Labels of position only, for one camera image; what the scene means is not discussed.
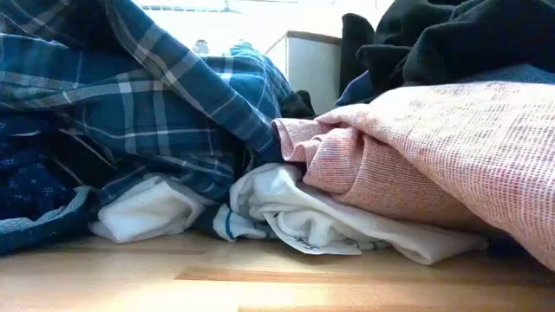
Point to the white t-shirt with label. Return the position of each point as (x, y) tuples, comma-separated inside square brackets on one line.
[(303, 216)]

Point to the white sock blue stripes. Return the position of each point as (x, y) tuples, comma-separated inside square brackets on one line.
[(238, 227)]

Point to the blue plaid shirt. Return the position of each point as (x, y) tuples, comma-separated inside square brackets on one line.
[(173, 108)]

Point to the pink woven garment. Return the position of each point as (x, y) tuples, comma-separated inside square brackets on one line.
[(433, 151)]

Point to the small black garment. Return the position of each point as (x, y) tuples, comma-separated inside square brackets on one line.
[(299, 106)]

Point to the grey fabric bin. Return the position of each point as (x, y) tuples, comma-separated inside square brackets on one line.
[(312, 73)]

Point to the white crumpled garment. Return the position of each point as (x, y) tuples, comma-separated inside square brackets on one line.
[(147, 212)]

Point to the blue grey garment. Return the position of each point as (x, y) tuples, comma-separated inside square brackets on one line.
[(511, 73)]

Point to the navy dotted garment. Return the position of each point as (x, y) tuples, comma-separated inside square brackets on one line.
[(26, 182)]

